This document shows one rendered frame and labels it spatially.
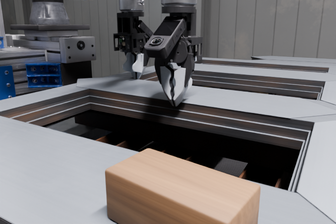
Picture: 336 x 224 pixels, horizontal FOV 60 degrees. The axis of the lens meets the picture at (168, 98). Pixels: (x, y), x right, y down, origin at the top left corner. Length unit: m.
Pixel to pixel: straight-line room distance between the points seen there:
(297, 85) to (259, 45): 2.08
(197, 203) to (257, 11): 2.93
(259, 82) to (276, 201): 0.75
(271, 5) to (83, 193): 2.85
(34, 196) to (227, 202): 0.21
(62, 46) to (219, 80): 0.58
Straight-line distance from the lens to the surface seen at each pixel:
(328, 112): 0.67
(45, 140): 0.49
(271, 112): 0.63
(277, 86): 1.04
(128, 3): 0.89
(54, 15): 1.24
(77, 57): 1.14
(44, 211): 0.32
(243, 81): 1.06
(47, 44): 1.21
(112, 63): 4.42
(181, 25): 0.60
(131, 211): 0.26
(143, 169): 0.26
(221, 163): 1.10
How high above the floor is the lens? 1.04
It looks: 14 degrees down
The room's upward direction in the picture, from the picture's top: straight up
